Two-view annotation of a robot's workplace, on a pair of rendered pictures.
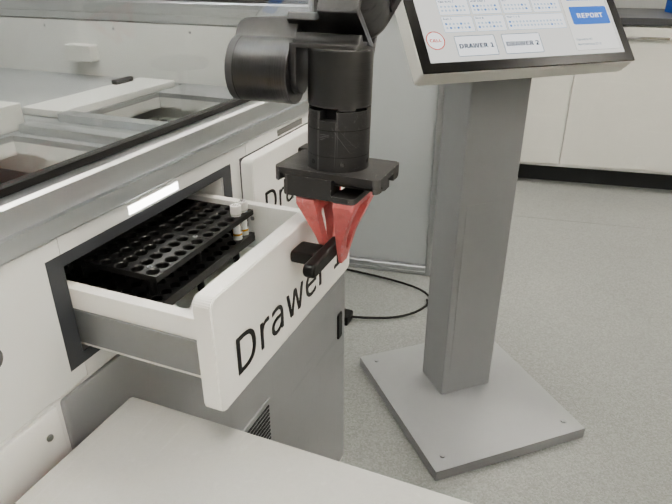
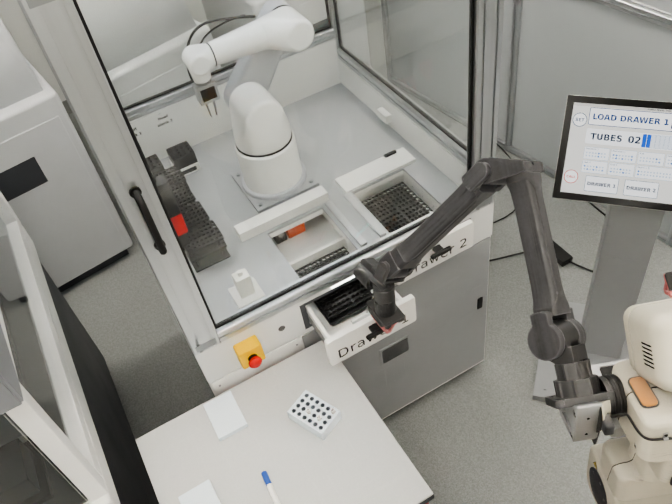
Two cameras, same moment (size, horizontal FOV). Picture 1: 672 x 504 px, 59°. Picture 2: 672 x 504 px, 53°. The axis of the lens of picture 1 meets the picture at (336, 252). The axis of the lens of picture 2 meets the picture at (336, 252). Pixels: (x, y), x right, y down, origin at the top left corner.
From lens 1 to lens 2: 1.51 m
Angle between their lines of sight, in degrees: 42
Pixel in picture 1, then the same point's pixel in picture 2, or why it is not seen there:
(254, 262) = (348, 332)
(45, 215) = (300, 295)
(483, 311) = (616, 317)
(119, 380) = not seen: hidden behind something
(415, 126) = not seen: outside the picture
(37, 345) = (295, 324)
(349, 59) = (379, 294)
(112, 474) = (307, 364)
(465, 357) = (599, 337)
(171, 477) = (319, 373)
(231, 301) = (336, 342)
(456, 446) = not seen: hidden behind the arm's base
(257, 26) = (365, 263)
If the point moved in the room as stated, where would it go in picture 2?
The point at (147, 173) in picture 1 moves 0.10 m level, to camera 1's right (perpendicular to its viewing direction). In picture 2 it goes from (340, 276) to (367, 290)
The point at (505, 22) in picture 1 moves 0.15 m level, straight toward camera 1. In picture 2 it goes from (634, 171) to (600, 195)
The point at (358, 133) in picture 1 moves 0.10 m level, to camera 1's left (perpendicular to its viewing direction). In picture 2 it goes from (385, 309) to (355, 294)
